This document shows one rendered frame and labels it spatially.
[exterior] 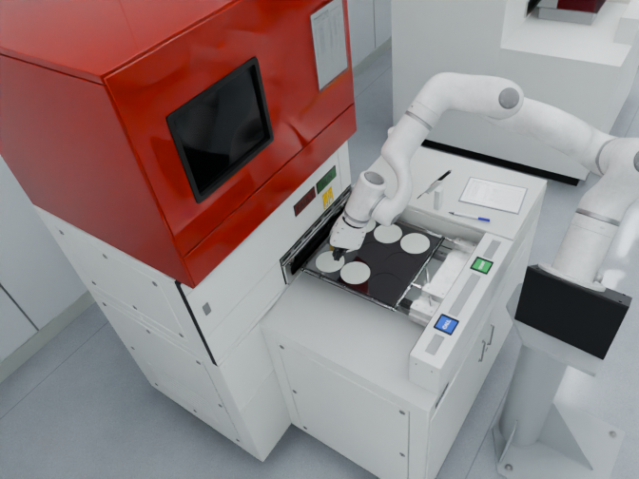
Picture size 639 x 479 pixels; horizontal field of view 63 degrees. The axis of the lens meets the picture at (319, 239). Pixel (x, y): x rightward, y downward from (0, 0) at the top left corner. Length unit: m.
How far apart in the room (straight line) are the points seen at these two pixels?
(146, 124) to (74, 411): 2.01
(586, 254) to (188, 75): 1.15
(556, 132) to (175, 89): 1.00
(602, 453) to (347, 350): 1.26
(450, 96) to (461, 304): 0.60
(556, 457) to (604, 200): 1.21
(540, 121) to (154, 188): 1.03
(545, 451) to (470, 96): 1.54
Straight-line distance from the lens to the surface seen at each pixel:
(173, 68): 1.14
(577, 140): 1.60
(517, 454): 2.43
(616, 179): 1.59
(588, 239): 1.62
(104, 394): 2.88
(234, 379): 1.82
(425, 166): 2.07
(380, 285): 1.71
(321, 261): 1.80
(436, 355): 1.48
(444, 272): 1.78
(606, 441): 2.56
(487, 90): 1.47
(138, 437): 2.68
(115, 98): 1.06
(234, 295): 1.60
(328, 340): 1.69
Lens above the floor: 2.20
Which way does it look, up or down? 44 degrees down
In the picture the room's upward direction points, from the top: 9 degrees counter-clockwise
